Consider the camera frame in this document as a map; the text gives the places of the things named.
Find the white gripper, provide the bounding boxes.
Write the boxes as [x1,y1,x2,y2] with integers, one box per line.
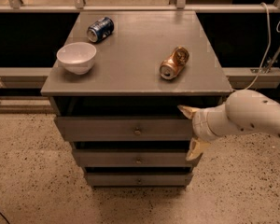
[177,105,218,161]

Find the grey top drawer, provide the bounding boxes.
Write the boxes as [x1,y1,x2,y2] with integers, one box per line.
[55,117,192,142]

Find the grey drawer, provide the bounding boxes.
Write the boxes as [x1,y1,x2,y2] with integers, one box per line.
[73,149,201,167]
[86,173,192,187]
[55,117,192,142]

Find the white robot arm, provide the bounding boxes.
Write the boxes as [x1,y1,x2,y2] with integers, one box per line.
[178,90,280,161]

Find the grey drawer cabinet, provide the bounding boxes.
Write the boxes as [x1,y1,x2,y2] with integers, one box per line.
[41,11,231,178]

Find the grey bottom drawer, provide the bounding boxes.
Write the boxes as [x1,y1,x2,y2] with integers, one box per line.
[86,173,192,187]

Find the grey middle drawer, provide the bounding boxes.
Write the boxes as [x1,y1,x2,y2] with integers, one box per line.
[73,149,201,167]

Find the crushed orange soda can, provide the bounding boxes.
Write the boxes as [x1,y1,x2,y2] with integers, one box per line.
[160,46,189,80]

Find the blue soda can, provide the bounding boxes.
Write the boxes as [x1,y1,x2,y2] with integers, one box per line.
[87,17,114,43]

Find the white bowl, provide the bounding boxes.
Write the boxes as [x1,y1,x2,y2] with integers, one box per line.
[57,42,97,75]

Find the metal railing frame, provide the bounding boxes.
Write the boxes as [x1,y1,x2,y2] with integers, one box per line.
[0,0,280,91]

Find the white cable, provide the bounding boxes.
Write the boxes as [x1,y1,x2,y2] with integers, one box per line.
[232,1,280,93]

